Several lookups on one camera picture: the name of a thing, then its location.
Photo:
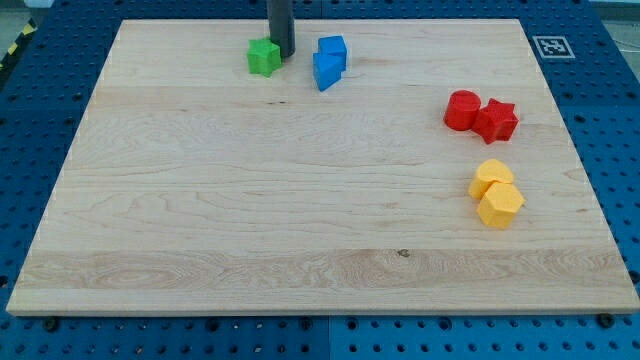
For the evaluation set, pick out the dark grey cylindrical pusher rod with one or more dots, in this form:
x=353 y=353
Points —
x=280 y=17

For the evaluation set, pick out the wooden board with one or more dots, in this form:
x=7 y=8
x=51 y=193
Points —
x=194 y=188

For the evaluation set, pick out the green star block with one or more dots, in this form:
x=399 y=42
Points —
x=263 y=57

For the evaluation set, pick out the blue cube block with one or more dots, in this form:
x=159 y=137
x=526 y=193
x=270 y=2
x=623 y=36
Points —
x=335 y=46

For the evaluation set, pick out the blue wedge block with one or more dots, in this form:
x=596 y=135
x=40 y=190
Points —
x=327 y=70

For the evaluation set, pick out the red cylinder block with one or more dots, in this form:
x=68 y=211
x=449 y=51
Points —
x=462 y=109

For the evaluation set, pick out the red star block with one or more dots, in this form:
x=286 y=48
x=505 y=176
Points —
x=496 y=121

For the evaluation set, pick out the yellow black hazard tape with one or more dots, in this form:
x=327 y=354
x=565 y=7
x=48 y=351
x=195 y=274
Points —
x=19 y=45

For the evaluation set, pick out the yellow heart block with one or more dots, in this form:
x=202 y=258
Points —
x=486 y=174

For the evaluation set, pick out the white fiducial marker tag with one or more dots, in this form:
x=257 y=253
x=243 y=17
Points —
x=553 y=47

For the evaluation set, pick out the yellow pentagon block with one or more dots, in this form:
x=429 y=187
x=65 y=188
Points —
x=499 y=205

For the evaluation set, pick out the black bolt left front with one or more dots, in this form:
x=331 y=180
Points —
x=50 y=324

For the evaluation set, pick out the black bolt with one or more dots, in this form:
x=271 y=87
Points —
x=605 y=320
x=50 y=324

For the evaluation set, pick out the black bolt right front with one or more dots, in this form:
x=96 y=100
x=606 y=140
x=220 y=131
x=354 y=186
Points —
x=605 y=320

